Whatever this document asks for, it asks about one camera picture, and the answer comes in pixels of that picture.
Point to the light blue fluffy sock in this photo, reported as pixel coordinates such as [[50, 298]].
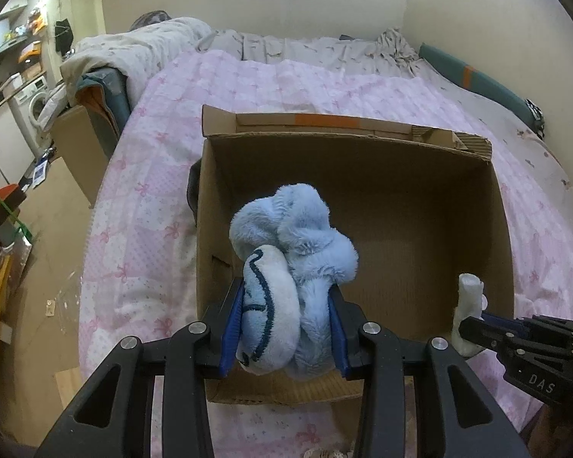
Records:
[[291, 257]]

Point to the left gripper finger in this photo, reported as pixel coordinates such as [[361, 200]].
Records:
[[514, 325], [476, 335]]

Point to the brown cardboard box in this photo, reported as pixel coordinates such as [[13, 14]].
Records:
[[422, 206]]

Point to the beige lace scrunchie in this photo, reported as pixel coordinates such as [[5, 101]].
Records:
[[326, 453]]

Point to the grey crumpled blanket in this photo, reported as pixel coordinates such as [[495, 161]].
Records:
[[139, 54]]

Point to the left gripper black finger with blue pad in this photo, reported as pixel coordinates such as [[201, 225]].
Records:
[[111, 415], [455, 414]]

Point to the pink patterned quilt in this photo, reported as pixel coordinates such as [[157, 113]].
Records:
[[139, 271]]

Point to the teal bolster pillow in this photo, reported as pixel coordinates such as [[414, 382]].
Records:
[[471, 79]]

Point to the white sock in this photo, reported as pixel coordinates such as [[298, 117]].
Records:
[[471, 304]]

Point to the black bag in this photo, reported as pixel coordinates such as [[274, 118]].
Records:
[[192, 192]]

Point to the white washing machine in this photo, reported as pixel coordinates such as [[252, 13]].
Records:
[[26, 106]]

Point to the brown wooden cabinet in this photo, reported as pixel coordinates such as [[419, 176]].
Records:
[[77, 143]]

